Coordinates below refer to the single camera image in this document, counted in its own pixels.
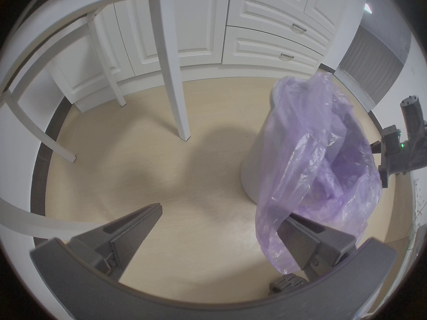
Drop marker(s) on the white trash bin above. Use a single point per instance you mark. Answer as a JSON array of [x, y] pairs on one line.
[[257, 168]]

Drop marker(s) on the white wardrobe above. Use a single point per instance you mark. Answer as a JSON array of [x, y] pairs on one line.
[[267, 22]]

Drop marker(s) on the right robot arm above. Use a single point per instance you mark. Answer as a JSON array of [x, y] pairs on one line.
[[413, 118]]

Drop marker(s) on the purple plastic bag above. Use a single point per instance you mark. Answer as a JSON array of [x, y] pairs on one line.
[[317, 152]]

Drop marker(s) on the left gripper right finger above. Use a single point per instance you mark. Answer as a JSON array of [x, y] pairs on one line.
[[317, 245]]

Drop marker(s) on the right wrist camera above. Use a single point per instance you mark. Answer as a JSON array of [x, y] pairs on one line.
[[391, 137]]

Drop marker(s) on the grey curtain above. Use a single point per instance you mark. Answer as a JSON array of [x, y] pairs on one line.
[[373, 62]]

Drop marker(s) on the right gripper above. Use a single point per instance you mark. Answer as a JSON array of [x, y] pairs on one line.
[[395, 162]]

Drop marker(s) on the ceiling light panel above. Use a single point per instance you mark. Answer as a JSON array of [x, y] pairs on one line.
[[368, 8]]

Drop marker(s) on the grey padded white chair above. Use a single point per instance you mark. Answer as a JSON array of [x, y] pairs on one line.
[[171, 78]]

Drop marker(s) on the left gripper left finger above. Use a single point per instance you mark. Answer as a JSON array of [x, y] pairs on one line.
[[133, 235]]

